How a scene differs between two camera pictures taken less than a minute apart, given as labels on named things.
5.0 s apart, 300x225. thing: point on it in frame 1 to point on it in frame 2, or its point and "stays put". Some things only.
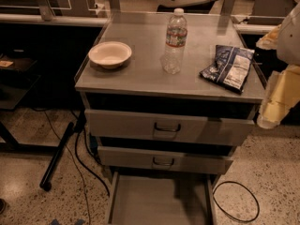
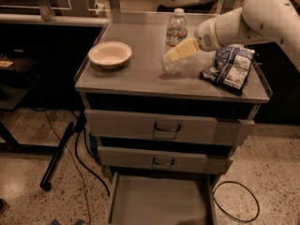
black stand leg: x=45 y=183 stays put
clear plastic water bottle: x=176 y=35 stays put
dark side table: x=14 y=84 stays put
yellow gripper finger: x=282 y=94 to x=207 y=39
